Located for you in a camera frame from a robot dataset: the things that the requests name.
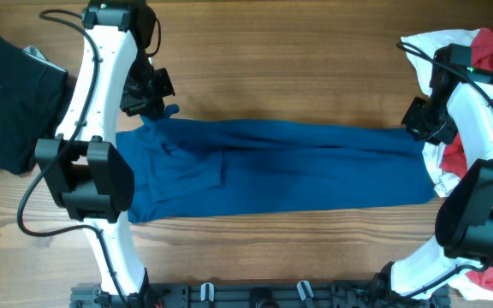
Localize blue polo shirt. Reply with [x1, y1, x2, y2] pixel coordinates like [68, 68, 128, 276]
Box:
[116, 105, 435, 223]

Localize light grey garment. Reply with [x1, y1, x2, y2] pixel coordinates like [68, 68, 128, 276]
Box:
[0, 44, 66, 170]

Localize black shorts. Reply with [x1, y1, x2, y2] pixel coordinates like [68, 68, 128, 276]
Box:
[0, 29, 76, 175]

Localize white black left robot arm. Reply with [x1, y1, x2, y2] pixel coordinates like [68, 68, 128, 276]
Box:
[35, 1, 174, 307]

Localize white t-shirt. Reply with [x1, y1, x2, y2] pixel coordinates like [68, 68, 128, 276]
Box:
[400, 28, 493, 300]

